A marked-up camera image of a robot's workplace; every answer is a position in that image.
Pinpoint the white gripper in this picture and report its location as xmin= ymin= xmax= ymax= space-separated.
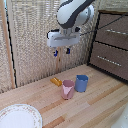
xmin=46 ymin=27 xmax=82 ymax=58

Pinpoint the orange toy toast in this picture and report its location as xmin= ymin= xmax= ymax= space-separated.
xmin=50 ymin=77 xmax=64 ymax=87

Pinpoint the bamboo screen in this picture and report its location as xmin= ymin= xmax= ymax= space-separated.
xmin=0 ymin=0 xmax=128 ymax=94

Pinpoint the blue plastic cup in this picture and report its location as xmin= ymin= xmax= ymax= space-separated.
xmin=74 ymin=74 xmax=90 ymax=93

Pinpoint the pink plastic cup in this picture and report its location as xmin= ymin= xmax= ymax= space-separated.
xmin=60 ymin=79 xmax=76 ymax=101

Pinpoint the dark brown drawer cabinet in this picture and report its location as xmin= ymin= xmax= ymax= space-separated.
xmin=87 ymin=9 xmax=128 ymax=82

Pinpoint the white plate with patterned rim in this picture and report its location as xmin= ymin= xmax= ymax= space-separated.
xmin=0 ymin=103 xmax=44 ymax=128

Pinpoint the silver drawer handle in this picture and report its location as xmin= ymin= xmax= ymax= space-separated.
xmin=105 ymin=28 xmax=128 ymax=36
xmin=97 ymin=55 xmax=122 ymax=68

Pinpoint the black cable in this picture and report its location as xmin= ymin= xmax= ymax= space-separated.
xmin=79 ymin=14 xmax=128 ymax=37

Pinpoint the wooden post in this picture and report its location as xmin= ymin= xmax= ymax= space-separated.
xmin=0 ymin=0 xmax=17 ymax=90

